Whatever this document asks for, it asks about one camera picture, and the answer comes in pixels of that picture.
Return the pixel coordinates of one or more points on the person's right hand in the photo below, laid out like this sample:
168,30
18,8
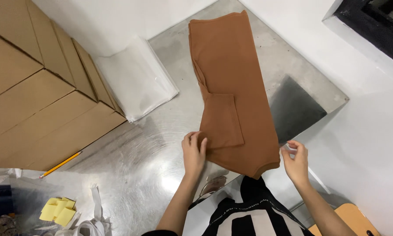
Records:
297,165

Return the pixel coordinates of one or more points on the person's left hand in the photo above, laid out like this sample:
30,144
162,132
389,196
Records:
192,157

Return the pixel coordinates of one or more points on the brown shirt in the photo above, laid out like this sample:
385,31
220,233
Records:
232,85

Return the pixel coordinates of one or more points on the person's black white striped shirt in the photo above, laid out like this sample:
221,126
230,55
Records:
252,216

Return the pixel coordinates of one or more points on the light wooden stool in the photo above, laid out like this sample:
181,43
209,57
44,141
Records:
354,219

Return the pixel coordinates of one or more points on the stack of clear plastic bags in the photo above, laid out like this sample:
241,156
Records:
134,78

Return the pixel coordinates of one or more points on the yellow pencil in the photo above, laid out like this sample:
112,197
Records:
60,165

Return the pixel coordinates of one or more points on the yellow sticky note pieces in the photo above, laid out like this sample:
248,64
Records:
58,211

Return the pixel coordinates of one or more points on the stack of cardboard boxes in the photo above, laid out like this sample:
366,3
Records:
35,91

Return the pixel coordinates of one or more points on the crumpled clear plastic sheet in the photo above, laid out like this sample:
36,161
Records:
1,177

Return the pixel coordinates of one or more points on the black window frame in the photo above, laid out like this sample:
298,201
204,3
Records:
373,26

